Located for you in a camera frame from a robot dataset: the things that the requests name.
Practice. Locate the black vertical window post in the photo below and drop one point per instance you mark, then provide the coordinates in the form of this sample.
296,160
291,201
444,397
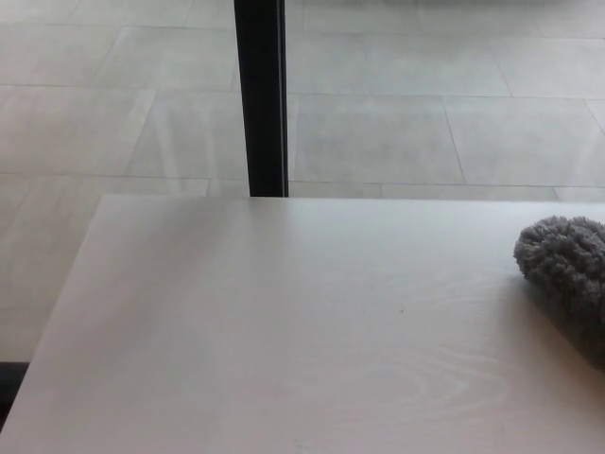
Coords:
262,94

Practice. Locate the grey fluffy microfibre duster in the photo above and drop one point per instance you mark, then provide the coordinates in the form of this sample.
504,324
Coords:
567,279

